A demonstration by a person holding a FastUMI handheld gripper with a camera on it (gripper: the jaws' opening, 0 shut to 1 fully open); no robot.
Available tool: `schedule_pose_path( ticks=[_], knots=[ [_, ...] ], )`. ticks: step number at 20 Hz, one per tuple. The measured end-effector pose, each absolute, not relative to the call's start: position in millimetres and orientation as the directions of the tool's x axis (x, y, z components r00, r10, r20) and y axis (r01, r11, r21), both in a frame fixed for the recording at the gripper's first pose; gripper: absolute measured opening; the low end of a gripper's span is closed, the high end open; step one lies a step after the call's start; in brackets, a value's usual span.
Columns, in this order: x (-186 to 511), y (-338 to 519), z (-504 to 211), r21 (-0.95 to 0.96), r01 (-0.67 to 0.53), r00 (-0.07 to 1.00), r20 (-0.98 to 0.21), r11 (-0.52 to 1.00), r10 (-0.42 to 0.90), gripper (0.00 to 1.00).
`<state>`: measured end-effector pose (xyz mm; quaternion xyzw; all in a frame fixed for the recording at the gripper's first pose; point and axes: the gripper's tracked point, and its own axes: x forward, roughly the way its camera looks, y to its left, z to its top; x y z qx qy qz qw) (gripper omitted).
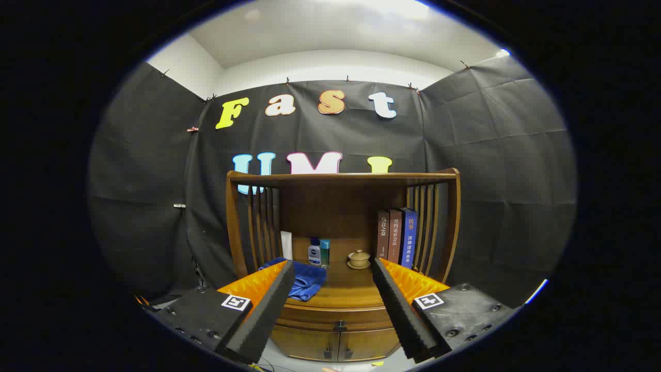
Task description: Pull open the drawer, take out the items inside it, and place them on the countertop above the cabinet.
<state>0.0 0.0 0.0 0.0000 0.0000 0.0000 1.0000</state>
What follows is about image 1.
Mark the beige lidded teacup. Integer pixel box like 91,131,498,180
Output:
347,249,371,270

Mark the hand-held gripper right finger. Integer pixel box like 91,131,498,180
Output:
371,258,517,364

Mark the dark brown book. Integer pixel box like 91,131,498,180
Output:
376,210,390,260

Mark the blue towel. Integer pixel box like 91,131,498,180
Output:
258,257,327,302

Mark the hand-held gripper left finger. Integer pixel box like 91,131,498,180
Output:
150,260,296,365

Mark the wooden countertop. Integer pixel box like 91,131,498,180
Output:
248,260,445,309

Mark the wooden cabinet door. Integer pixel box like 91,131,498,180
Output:
338,327,401,362
270,325,340,362

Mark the black backdrop cloth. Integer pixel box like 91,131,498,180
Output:
88,54,577,311

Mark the blue book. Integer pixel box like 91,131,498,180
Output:
400,207,418,269

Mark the wooden cabinet with slatted shelf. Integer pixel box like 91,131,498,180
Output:
225,168,461,362

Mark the reddish brown book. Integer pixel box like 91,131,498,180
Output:
387,208,403,264

